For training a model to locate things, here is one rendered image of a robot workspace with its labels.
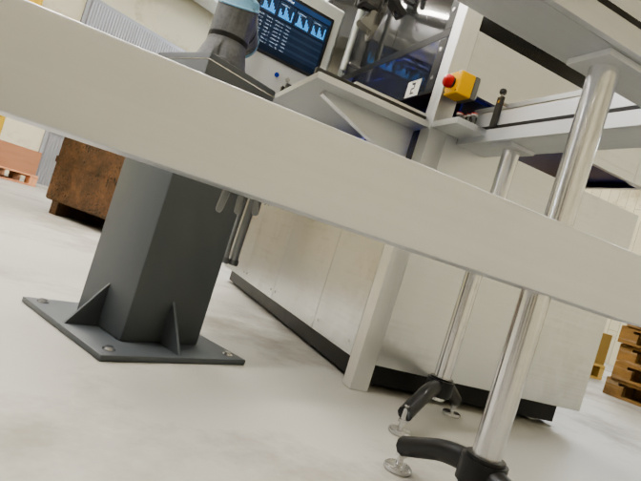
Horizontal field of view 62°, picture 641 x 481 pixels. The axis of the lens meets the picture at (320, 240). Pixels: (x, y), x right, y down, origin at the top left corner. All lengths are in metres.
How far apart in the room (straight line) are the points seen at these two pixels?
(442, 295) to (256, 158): 1.23
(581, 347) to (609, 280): 1.25
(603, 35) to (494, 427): 0.65
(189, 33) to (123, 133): 11.18
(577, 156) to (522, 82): 1.01
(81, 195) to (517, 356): 4.05
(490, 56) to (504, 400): 1.24
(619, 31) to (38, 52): 0.82
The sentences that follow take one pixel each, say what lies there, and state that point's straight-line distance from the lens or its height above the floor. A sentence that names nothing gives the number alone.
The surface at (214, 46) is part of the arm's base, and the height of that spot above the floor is 0.84.
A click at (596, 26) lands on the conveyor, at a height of 0.84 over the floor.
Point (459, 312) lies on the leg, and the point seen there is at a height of 0.34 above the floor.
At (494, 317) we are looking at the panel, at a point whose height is 0.34.
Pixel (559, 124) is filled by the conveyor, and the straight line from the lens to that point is 1.49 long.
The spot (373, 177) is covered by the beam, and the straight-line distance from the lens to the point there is 0.73.
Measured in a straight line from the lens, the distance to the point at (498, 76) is 1.92.
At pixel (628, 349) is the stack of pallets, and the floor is 0.35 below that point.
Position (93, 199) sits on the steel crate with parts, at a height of 0.22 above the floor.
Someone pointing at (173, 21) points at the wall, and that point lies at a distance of 11.63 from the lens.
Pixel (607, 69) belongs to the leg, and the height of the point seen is 0.82.
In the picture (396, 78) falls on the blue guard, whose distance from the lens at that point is 2.11.
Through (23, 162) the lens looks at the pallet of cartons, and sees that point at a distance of 8.57.
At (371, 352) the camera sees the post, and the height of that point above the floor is 0.13.
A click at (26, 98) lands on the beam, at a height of 0.45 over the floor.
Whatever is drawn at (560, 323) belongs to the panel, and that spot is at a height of 0.39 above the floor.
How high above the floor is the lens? 0.39
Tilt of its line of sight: 1 degrees up
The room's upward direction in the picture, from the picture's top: 17 degrees clockwise
